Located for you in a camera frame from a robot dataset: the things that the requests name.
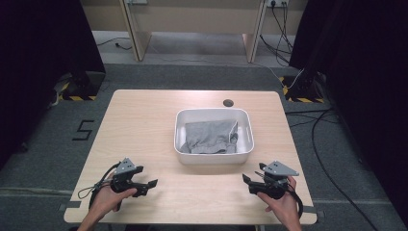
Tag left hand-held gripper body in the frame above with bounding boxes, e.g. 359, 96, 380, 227
110, 157, 143, 195

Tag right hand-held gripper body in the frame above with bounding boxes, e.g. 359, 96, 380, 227
248, 161, 300, 200

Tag white plastic bin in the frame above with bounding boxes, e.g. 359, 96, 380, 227
173, 107, 255, 166

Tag gray pants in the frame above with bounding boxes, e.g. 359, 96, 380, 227
179, 118, 240, 155

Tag person's right hand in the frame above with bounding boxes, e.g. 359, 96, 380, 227
256, 175, 302, 223

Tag person's left hand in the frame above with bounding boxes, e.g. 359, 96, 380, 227
89, 172, 139, 214

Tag black stand base striped tape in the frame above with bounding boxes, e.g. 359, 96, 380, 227
52, 70, 107, 102
278, 74, 326, 104

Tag black curtain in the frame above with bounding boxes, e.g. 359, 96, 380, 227
288, 0, 408, 222
0, 0, 108, 167

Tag light wooden desk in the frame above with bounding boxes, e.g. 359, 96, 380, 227
80, 0, 309, 64

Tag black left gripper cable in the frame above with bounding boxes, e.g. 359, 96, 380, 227
77, 162, 121, 210

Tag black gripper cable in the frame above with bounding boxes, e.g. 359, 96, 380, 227
288, 187, 305, 219
77, 162, 121, 210

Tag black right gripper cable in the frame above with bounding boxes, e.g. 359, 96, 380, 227
288, 187, 305, 219

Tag long black floor cable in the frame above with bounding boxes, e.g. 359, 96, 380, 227
284, 108, 381, 231

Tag black cable with plug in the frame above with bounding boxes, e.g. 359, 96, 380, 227
96, 37, 133, 52

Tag bundle of black cables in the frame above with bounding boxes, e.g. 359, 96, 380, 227
259, 1, 294, 66

